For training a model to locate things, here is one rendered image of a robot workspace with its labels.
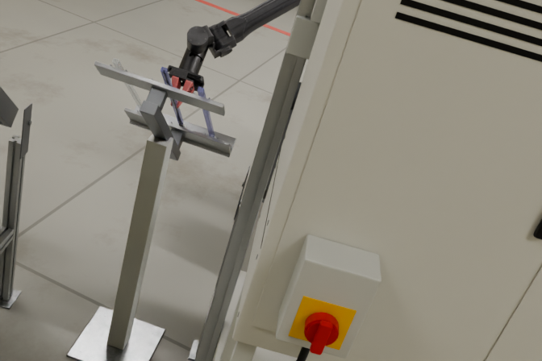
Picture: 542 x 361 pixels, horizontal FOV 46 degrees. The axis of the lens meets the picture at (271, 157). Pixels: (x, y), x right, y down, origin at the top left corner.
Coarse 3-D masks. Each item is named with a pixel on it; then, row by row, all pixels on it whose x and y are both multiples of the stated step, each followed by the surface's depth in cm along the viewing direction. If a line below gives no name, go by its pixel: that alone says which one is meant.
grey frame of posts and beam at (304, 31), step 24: (312, 0) 111; (312, 24) 111; (288, 48) 113; (288, 72) 116; (288, 96) 118; (264, 144) 123; (264, 168) 126; (264, 192) 128; (240, 216) 132; (240, 240) 136; (240, 264) 137; (216, 288) 141; (216, 312) 146; (216, 336) 148
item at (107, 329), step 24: (168, 144) 176; (144, 168) 179; (144, 192) 183; (144, 216) 186; (144, 240) 190; (144, 264) 199; (120, 288) 200; (96, 312) 223; (120, 312) 205; (96, 336) 214; (120, 336) 209; (144, 336) 220; (96, 360) 206; (120, 360) 208; (144, 360) 211
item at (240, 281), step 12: (240, 276) 165; (240, 288) 161; (228, 312) 153; (228, 324) 149; (216, 348) 146; (216, 360) 139; (252, 360) 142; (264, 360) 142; (276, 360) 143; (288, 360) 144
